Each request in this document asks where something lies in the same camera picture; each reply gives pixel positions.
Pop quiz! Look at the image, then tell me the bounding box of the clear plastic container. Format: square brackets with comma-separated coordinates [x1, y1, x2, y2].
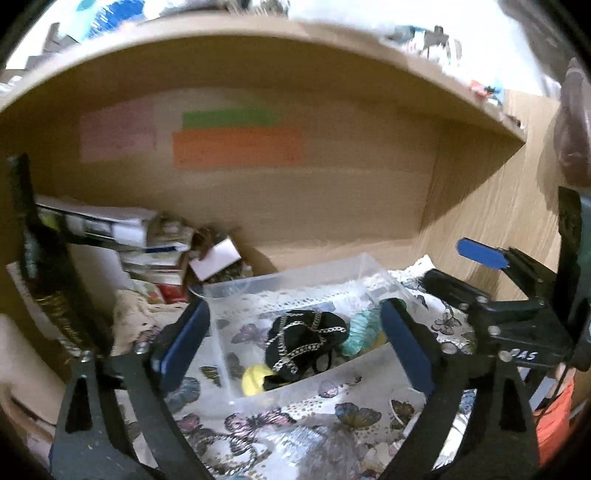
[202, 252, 445, 412]

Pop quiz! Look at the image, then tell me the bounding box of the clutter on shelf top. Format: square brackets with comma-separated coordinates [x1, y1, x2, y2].
[379, 23, 522, 130]

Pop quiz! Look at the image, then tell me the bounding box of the yellow soft ball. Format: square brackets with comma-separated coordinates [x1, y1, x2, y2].
[242, 364, 274, 397]

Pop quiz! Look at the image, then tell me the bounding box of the pink paper note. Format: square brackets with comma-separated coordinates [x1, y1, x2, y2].
[79, 98, 158, 163]

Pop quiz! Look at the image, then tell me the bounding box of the brown blurred object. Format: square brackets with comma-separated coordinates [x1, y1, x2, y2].
[551, 58, 591, 188]

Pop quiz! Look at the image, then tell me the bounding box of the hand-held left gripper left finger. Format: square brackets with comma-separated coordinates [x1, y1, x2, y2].
[51, 299, 214, 480]

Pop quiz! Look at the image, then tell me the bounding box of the orange cloth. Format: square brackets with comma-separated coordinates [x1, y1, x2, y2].
[533, 367, 578, 467]

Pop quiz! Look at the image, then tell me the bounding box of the black hat with chains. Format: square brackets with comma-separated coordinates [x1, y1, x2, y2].
[264, 310, 348, 383]

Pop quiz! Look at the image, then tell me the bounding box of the small white cardboard box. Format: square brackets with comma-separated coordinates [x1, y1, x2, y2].
[189, 235, 243, 282]

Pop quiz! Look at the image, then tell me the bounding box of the green paper note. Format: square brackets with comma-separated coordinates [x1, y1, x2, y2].
[182, 107, 280, 131]

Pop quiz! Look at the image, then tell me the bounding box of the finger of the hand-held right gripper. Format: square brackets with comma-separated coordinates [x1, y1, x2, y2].
[456, 237, 557, 302]
[422, 269, 493, 320]

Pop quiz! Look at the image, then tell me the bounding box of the wooden shelf unit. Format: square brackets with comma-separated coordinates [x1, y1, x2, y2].
[0, 18, 566, 305]

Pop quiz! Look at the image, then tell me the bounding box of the teal scrunchie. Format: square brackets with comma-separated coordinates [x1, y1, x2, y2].
[342, 308, 393, 356]

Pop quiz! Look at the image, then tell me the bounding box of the stack of books and papers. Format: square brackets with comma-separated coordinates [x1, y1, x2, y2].
[34, 195, 195, 305]

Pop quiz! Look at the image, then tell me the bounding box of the butterfly printed cloth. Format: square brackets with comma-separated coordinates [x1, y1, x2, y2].
[111, 265, 483, 480]

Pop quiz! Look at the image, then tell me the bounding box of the orange paper note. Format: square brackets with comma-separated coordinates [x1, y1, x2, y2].
[172, 128, 307, 169]

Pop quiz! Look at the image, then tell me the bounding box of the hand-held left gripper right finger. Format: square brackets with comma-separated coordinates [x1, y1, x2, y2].
[379, 298, 542, 480]

